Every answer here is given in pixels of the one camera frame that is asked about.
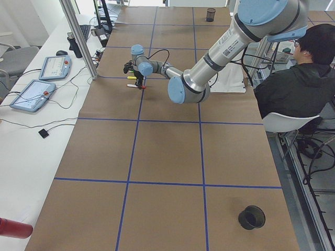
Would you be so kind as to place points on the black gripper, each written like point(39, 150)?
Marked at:
point(138, 77)

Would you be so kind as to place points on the near black mesh pencil cup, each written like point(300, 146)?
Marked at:
point(252, 217)

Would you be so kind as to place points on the small black square pad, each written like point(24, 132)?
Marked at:
point(43, 133)

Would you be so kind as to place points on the aluminium frame post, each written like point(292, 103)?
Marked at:
point(75, 28)

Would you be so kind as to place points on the far blue teach pendant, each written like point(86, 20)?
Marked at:
point(55, 68)

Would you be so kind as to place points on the blue teach pendant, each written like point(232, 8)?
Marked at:
point(55, 68)
point(34, 96)

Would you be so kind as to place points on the black computer mouse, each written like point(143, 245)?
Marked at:
point(61, 53)

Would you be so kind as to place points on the seated person in black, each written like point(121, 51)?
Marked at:
point(304, 89)

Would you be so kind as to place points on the black mesh pencil cup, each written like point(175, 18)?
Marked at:
point(210, 15)
point(252, 217)

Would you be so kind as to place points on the far black mesh pencil cup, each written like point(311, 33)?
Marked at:
point(210, 15)

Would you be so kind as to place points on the black keyboard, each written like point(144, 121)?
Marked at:
point(86, 30)

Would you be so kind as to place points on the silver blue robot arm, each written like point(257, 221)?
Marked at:
point(254, 20)

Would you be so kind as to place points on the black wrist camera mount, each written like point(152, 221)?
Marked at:
point(127, 67)

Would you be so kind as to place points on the near blue teach pendant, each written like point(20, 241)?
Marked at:
point(34, 96)

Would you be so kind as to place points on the red water bottle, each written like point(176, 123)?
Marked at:
point(14, 229)

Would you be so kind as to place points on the red capped white marker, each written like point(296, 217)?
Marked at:
point(134, 86)

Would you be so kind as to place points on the black water bottle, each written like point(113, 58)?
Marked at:
point(73, 45)

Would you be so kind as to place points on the white chair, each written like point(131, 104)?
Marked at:
point(277, 123)

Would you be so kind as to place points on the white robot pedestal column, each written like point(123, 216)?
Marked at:
point(228, 80)

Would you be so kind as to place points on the grey office chair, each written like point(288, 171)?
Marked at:
point(15, 61)

